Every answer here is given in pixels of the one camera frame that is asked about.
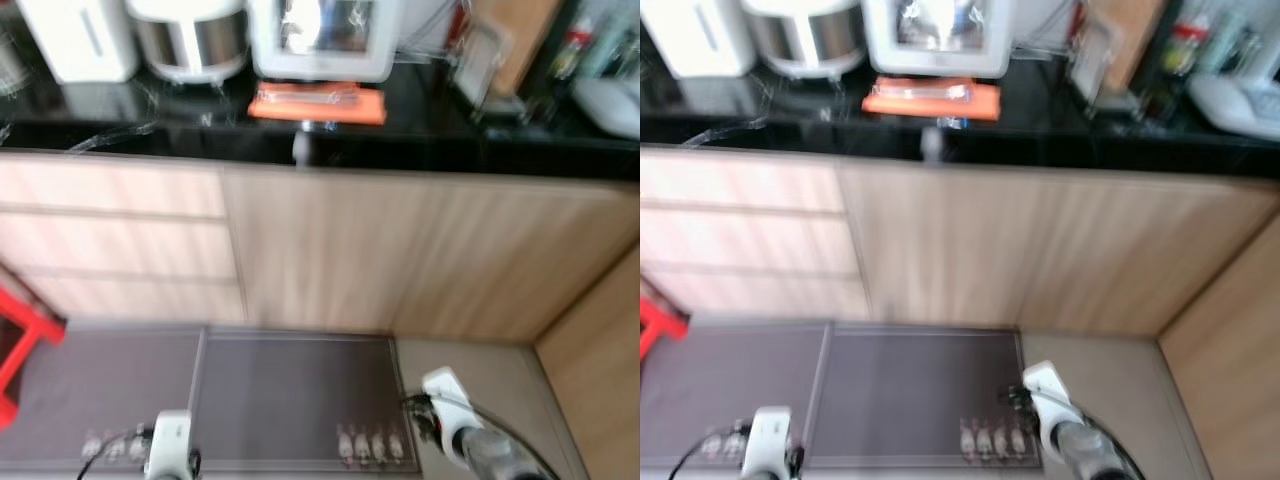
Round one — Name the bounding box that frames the grey floor mat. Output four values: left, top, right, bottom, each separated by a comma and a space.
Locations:
640, 317, 834, 467
807, 324, 1044, 472
0, 321, 209, 470
187, 329, 424, 474

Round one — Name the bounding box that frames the wooden cabinet door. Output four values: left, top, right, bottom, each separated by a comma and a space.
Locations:
837, 159, 1280, 339
221, 164, 641, 347

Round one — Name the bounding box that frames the wooden side cabinet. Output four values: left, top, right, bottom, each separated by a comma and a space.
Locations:
532, 244, 641, 480
1156, 214, 1280, 480

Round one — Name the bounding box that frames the red stool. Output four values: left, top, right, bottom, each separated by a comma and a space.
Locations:
0, 282, 69, 430
640, 289, 690, 362

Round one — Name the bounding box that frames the wooden drawer stack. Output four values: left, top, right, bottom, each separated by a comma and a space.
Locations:
0, 150, 247, 327
640, 148, 872, 324

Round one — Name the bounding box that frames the orange tray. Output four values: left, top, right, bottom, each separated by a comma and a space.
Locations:
861, 74, 1002, 122
246, 82, 389, 128

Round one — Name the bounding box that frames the clear glass container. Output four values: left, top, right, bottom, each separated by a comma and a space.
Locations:
449, 20, 502, 110
1064, 19, 1114, 102

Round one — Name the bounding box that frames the white countertop oven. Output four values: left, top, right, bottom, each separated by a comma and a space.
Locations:
246, 0, 402, 85
861, 0, 1020, 80

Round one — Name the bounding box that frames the white rounded appliance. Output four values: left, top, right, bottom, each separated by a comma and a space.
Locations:
571, 77, 641, 140
1187, 71, 1280, 142

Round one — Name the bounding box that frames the wooden cutting board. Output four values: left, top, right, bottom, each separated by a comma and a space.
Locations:
1084, 0, 1172, 97
469, 0, 564, 99

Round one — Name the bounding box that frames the red capped sauce bottle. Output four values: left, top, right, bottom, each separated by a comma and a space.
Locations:
1164, 11, 1212, 82
549, 14, 592, 82

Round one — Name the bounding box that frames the steel and white rice cooker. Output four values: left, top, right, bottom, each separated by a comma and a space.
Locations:
124, 0, 252, 87
741, 0, 867, 80

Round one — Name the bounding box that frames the white toaster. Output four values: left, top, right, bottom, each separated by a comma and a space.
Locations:
14, 0, 140, 86
640, 0, 759, 80

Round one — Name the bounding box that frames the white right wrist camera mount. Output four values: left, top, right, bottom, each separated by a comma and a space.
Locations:
1021, 359, 1087, 452
419, 366, 482, 447

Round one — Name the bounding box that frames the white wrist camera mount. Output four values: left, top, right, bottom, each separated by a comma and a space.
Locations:
1021, 359, 1087, 452
419, 366, 482, 447
739, 404, 794, 480
147, 409, 194, 480

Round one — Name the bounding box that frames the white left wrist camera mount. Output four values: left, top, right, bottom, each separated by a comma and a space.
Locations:
739, 404, 794, 480
147, 409, 194, 480

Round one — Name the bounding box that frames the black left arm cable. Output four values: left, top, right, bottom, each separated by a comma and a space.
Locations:
667, 428, 747, 480
77, 428, 152, 480

